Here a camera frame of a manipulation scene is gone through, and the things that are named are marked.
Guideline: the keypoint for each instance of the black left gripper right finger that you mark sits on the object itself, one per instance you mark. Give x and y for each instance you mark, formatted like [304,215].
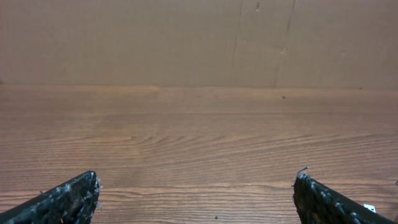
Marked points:
[318,204]

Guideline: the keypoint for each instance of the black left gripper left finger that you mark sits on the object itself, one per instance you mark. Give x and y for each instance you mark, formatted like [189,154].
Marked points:
[73,201]

